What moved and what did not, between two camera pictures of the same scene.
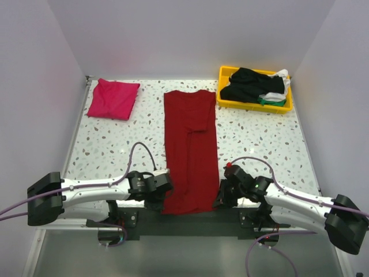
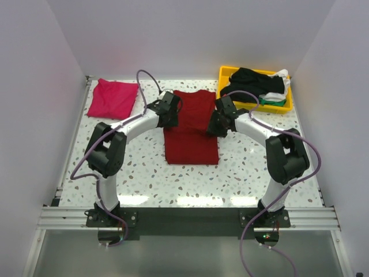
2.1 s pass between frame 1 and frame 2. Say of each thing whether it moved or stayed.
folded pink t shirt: stayed
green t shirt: stayed
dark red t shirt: moved
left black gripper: moved
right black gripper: moved
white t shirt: stayed
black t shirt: stayed
